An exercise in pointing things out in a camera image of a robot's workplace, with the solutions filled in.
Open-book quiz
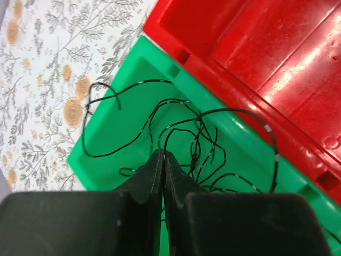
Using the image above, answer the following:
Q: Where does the red bin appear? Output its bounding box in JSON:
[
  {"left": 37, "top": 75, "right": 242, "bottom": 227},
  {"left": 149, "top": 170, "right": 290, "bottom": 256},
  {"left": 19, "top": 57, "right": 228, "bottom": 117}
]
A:
[{"left": 143, "top": 0, "right": 340, "bottom": 203}]

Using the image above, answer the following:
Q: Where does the left green bin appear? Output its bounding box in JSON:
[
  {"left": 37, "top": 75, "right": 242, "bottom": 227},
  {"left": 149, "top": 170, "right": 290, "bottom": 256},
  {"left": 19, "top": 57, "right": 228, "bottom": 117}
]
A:
[{"left": 68, "top": 37, "right": 340, "bottom": 255}]

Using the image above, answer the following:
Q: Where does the black wire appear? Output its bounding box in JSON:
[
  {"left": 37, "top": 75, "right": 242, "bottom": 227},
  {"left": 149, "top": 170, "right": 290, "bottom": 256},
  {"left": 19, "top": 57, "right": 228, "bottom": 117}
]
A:
[{"left": 81, "top": 78, "right": 341, "bottom": 246}]

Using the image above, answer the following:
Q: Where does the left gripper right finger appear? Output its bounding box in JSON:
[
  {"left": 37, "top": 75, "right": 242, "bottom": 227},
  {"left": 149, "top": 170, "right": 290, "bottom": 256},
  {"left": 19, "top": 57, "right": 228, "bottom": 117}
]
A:
[{"left": 163, "top": 151, "right": 330, "bottom": 255}]

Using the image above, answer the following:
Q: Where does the floral table mat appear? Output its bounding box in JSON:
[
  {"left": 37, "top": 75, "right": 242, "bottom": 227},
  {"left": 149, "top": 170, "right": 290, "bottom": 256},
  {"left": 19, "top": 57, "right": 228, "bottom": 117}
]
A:
[{"left": 1, "top": 1, "right": 155, "bottom": 191}]

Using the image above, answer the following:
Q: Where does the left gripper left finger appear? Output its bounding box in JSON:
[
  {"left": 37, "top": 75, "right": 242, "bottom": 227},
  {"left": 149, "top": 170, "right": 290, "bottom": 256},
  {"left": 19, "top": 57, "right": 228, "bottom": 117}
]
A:
[{"left": 1, "top": 150, "right": 163, "bottom": 255}]

